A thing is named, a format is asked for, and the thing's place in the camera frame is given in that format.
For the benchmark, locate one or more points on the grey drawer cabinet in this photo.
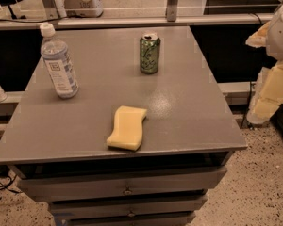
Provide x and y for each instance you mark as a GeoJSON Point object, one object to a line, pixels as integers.
{"type": "Point", "coordinates": [58, 148]}

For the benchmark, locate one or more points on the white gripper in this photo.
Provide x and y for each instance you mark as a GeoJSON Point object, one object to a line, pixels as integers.
{"type": "Point", "coordinates": [281, 37]}

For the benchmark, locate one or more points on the green soda can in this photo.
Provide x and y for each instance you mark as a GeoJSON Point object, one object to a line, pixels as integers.
{"type": "Point", "coordinates": [149, 52]}

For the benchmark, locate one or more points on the metal frame post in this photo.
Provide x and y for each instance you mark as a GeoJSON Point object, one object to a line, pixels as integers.
{"type": "Point", "coordinates": [171, 10]}

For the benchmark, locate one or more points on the blue plastic water bottle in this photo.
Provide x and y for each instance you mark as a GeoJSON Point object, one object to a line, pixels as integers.
{"type": "Point", "coordinates": [57, 60]}

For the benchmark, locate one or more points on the white box numbered 105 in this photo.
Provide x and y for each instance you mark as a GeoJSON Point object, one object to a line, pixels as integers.
{"type": "Point", "coordinates": [84, 8]}

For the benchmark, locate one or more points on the yellow sponge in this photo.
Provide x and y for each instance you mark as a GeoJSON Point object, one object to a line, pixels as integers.
{"type": "Point", "coordinates": [127, 130]}

